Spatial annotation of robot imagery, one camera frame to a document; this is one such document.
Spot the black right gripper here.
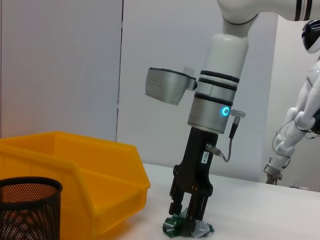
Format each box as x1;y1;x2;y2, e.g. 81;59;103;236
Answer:
169;127;218;230

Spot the green plastic wrapper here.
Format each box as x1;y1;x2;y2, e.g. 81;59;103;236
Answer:
162;208;216;238

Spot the black mesh pen holder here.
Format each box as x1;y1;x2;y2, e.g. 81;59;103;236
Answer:
0;176;63;240

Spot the yellow plastic bin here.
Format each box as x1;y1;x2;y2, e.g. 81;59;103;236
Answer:
0;131;151;238

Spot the white humanoid robot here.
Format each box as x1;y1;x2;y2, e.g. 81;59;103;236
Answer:
263;19;320;186

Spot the right gripper connector cable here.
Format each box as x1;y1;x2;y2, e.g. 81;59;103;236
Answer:
205;107;247;163

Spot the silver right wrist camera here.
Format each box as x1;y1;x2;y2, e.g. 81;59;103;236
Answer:
144;67;198;106

